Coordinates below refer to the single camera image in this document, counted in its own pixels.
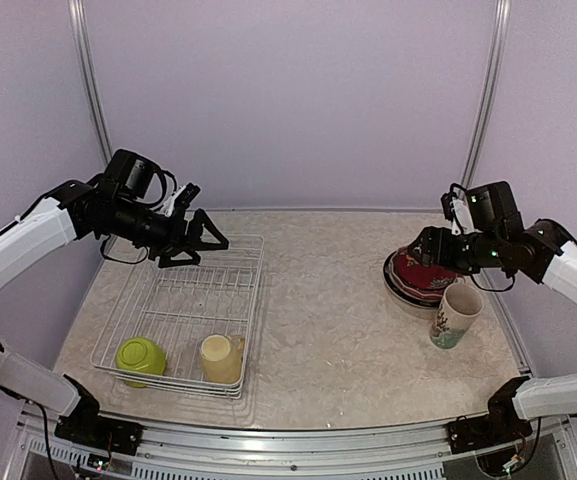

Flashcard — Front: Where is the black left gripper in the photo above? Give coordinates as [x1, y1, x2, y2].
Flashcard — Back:
[102, 196, 229, 268]

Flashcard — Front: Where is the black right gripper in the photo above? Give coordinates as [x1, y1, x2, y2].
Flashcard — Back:
[409, 225, 506, 275]

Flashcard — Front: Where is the floral patterned tall mug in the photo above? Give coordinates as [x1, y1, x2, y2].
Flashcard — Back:
[429, 281, 483, 350]

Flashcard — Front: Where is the small black plate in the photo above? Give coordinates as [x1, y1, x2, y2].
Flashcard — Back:
[391, 247, 467, 301]

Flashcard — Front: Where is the black rimmed striped plate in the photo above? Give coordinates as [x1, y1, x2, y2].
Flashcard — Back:
[383, 249, 449, 314]

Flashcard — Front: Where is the lime green bowl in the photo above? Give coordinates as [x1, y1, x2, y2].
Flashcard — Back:
[115, 337, 166, 375]

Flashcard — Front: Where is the yellow mug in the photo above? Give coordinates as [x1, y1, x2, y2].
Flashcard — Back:
[199, 334, 246, 385]

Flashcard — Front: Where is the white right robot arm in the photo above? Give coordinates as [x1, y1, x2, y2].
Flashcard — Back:
[408, 181, 577, 444]

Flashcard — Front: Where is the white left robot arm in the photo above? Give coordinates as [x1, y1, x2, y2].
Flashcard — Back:
[0, 149, 229, 445]

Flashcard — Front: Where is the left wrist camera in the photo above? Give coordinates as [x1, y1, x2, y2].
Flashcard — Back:
[158, 183, 201, 217]

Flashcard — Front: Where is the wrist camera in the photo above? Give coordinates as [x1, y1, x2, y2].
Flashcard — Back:
[158, 183, 201, 217]
[441, 183, 474, 236]

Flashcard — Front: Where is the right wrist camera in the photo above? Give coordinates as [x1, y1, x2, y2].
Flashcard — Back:
[441, 183, 474, 236]

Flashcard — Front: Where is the white wire dish rack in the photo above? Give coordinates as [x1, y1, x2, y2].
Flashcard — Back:
[90, 234, 264, 399]

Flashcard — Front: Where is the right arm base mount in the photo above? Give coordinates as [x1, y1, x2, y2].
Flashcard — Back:
[445, 376, 533, 454]

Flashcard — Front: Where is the aluminium front frame rail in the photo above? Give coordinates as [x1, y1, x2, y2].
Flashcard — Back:
[0, 406, 577, 479]

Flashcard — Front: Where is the right aluminium corner post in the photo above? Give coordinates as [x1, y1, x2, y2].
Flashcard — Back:
[461, 0, 512, 187]

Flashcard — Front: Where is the aluminium corner post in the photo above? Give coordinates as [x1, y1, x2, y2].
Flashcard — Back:
[461, 0, 512, 187]
[67, 0, 113, 165]

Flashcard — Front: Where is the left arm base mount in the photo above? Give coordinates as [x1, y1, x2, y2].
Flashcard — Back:
[55, 375, 144, 456]

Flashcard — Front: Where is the left aluminium corner post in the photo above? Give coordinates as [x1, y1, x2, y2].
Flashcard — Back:
[67, 0, 113, 165]

